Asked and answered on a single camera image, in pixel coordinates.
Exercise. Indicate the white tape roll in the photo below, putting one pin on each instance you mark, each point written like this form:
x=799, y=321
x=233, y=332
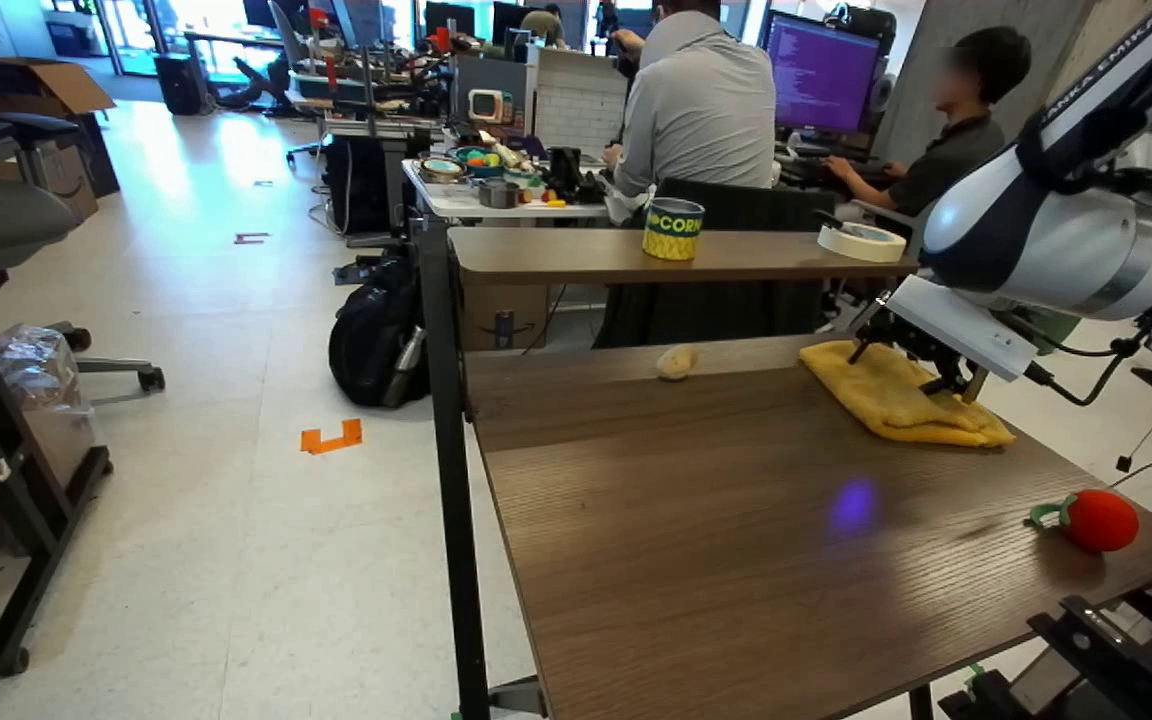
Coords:
x=863, y=242

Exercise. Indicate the person in grey shirt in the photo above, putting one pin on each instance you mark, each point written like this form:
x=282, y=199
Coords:
x=702, y=105

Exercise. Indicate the yellow green labelled can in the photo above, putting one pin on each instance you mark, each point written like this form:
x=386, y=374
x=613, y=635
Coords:
x=675, y=230

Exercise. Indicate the orange floor tape marker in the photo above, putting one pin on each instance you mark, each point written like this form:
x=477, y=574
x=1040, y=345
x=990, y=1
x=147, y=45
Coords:
x=343, y=437

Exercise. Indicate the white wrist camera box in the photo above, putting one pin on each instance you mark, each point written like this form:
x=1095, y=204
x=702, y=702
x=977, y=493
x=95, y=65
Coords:
x=961, y=324

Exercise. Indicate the cardboard box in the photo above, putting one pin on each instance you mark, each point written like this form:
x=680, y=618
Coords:
x=63, y=96

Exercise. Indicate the red toy strawberry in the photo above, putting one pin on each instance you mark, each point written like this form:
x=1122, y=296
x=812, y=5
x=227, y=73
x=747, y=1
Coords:
x=1089, y=518

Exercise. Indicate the small beige potato toy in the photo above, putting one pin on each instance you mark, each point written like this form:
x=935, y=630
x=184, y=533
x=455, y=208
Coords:
x=677, y=361

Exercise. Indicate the seated person in dark shirt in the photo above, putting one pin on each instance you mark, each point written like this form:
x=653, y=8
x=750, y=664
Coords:
x=961, y=77

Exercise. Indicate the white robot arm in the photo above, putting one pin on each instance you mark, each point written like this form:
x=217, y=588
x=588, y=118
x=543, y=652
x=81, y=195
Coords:
x=1059, y=221

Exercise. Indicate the wooden side desk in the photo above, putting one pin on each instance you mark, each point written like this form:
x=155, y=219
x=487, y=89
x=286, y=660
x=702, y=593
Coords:
x=578, y=256

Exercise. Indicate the black backpack on floor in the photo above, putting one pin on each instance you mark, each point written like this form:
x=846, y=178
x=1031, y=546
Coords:
x=379, y=336

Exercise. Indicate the yellow towel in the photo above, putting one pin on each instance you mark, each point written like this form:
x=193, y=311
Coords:
x=890, y=399

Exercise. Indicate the purple computer monitor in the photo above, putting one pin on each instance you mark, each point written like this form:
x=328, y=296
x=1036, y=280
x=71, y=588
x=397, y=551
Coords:
x=820, y=73

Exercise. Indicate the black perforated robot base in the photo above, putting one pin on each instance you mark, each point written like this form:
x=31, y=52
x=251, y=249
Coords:
x=1089, y=669

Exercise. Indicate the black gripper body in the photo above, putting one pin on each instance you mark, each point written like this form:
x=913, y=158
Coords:
x=955, y=374

